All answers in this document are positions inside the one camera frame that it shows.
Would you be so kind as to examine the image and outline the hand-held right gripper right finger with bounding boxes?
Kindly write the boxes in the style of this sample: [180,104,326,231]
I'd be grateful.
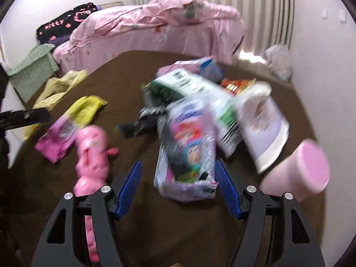
[214,158,326,267]

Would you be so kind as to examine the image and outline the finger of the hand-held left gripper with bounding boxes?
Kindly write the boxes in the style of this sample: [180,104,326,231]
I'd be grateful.
[0,108,51,131]

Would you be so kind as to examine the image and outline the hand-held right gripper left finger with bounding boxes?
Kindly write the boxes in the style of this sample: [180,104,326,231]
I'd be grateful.
[30,160,144,267]

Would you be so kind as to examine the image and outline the yellow plastic bag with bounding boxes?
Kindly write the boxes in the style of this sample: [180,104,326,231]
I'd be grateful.
[24,69,89,141]

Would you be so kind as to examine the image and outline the yellow pink snack packet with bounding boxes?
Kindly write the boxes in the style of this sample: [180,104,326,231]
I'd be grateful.
[35,95,109,164]

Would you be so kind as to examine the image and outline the silver cartoon snack packet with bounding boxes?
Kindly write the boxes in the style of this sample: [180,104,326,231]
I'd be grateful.
[154,97,219,203]

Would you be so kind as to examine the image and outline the green white snack packet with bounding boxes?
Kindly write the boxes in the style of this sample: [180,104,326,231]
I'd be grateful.
[143,68,245,159]

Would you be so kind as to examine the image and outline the green checked cloth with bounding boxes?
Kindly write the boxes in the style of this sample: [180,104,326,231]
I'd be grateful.
[7,44,60,103]

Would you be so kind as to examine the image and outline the pink plastic toy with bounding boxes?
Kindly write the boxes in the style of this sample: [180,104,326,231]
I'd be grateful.
[73,125,120,263]

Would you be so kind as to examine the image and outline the black white striped wrapper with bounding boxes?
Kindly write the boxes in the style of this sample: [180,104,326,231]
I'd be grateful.
[117,104,170,140]

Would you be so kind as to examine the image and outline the purple pillow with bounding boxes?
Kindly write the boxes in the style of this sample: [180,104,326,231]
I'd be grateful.
[42,35,73,45]

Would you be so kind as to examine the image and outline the black Hello Kitty pillow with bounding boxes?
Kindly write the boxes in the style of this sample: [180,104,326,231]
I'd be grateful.
[36,3,103,45]

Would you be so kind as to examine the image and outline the red yellow packet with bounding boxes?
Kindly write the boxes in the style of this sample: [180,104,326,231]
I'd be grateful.
[221,78,256,96]

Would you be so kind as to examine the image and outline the pink blue packet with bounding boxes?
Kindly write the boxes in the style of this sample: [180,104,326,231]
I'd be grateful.
[157,57,223,84]

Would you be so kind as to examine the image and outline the white plastic bag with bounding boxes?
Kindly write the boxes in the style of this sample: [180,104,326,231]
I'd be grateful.
[264,44,292,82]

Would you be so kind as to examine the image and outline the pink floral duvet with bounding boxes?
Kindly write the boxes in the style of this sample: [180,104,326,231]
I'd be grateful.
[69,0,245,51]

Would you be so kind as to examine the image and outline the pink floral bed sheet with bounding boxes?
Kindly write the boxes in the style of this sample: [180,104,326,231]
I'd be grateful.
[53,19,245,74]

